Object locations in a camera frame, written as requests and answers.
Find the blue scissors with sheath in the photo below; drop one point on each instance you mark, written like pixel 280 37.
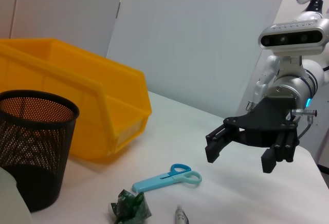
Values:
pixel 154 183

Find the green plastic wrapper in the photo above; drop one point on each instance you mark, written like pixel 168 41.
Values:
pixel 131 206

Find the pale green glass fruit plate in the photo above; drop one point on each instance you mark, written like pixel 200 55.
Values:
pixel 10 198

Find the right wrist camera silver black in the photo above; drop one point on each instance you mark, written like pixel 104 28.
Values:
pixel 293 37

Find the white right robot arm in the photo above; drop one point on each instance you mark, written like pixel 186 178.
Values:
pixel 288 88

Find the yellow plastic storage bin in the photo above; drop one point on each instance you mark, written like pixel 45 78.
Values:
pixel 77 80

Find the grey retractable pen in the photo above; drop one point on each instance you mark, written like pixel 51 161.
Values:
pixel 180 216

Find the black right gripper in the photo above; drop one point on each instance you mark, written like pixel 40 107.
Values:
pixel 267 121

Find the black mesh pen holder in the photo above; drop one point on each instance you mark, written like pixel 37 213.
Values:
pixel 38 144

